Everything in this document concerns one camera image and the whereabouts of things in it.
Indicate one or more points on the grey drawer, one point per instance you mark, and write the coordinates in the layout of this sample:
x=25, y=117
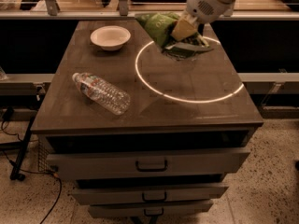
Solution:
x=150, y=209
x=150, y=194
x=148, y=163

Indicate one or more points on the bottom grey drawer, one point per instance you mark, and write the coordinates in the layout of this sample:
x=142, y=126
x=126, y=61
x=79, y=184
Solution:
x=150, y=209

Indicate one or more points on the middle grey drawer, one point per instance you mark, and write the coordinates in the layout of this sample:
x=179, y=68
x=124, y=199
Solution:
x=150, y=194

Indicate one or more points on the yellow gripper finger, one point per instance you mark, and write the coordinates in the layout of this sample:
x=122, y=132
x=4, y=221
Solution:
x=202, y=41
x=184, y=28

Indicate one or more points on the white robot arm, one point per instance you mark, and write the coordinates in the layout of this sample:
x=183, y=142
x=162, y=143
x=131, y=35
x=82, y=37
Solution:
x=293, y=4

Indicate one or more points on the green jalapeno chip bag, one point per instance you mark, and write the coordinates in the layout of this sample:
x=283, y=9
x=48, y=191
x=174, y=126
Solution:
x=159, y=27

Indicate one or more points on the clear plastic water bottle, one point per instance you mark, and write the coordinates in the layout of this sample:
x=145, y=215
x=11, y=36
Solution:
x=102, y=92

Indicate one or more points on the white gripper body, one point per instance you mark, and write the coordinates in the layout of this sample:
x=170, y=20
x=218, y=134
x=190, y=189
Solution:
x=202, y=4

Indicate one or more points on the top grey drawer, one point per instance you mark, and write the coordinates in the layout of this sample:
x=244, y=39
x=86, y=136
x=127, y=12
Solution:
x=148, y=163

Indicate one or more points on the white paper bowl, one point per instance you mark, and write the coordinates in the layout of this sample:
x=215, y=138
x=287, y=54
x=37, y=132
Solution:
x=110, y=38

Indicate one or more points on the black leaning bar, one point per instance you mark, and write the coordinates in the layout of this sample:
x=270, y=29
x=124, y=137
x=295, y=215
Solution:
x=15, y=173

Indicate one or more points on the grey drawer cabinet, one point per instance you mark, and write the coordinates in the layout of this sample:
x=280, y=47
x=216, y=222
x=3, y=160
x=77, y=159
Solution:
x=199, y=103

